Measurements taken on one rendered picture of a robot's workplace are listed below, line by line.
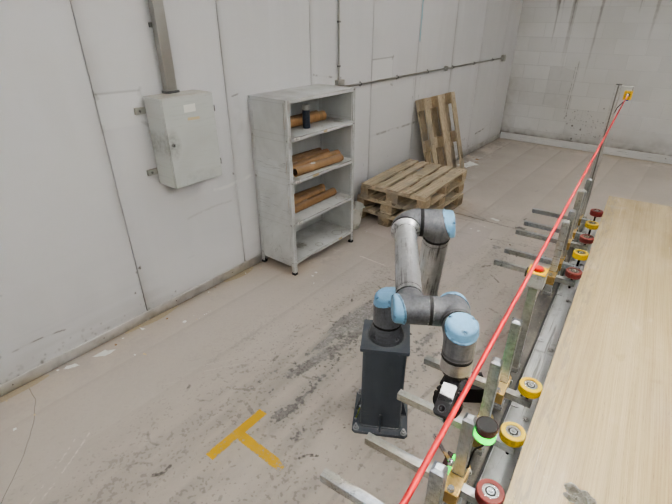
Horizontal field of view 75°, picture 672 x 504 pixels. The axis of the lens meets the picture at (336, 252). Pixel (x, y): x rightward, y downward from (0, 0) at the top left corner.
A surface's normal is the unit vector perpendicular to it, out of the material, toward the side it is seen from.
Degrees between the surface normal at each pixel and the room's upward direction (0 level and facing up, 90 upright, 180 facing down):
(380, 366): 90
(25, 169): 90
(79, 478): 0
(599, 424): 0
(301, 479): 0
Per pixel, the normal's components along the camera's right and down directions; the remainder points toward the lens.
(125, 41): 0.78, 0.30
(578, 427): 0.00, -0.88
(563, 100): -0.62, 0.37
